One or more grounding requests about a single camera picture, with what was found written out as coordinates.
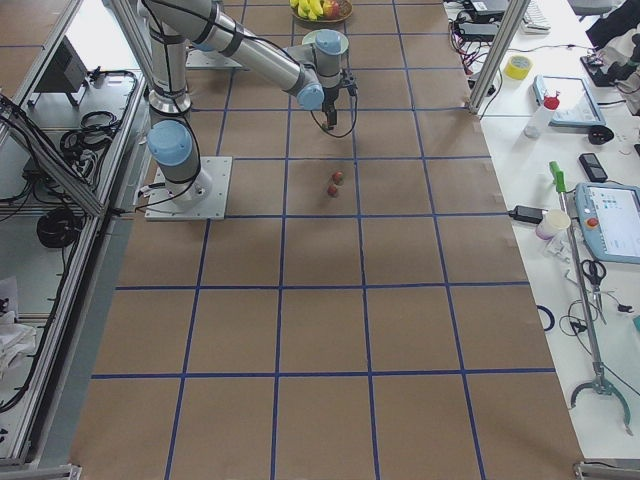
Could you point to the black power adapter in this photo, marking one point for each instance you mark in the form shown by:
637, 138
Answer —
527, 214

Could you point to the grey control box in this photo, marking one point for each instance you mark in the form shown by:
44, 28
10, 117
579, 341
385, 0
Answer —
65, 74

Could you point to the aluminium frame post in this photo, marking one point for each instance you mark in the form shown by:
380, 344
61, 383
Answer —
509, 25

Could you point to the black handled scissors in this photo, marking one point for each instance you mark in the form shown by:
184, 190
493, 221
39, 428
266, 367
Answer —
595, 272

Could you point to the black phone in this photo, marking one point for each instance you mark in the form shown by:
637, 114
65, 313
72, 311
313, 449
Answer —
592, 168

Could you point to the long reach grabber tool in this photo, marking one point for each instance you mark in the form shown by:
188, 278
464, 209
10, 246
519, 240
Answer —
600, 384

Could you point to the light green plate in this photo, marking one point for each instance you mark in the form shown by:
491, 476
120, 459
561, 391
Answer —
330, 42

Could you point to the yellow tape roll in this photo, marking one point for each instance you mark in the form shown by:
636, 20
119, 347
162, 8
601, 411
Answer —
518, 67

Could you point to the white paper cup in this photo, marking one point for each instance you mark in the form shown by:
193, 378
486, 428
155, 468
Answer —
553, 222

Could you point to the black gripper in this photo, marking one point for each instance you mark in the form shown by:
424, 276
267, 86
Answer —
330, 99

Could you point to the yellow banana bunch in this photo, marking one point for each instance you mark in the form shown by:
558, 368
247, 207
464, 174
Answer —
308, 9

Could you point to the teach pendant with screen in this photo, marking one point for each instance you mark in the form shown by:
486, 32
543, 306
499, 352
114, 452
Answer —
608, 216

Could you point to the black power brick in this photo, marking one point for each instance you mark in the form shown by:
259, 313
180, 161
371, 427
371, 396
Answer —
477, 32

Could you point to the woven wicker fruit basket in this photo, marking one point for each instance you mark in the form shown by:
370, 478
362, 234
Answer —
345, 12

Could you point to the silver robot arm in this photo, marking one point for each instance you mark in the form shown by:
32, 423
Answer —
169, 38

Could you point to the white bottle red cap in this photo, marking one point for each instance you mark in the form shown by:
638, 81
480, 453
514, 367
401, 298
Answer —
542, 117

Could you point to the red apple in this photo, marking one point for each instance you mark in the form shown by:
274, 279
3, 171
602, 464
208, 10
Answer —
331, 9

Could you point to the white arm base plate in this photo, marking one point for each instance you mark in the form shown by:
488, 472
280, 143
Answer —
209, 60
205, 199

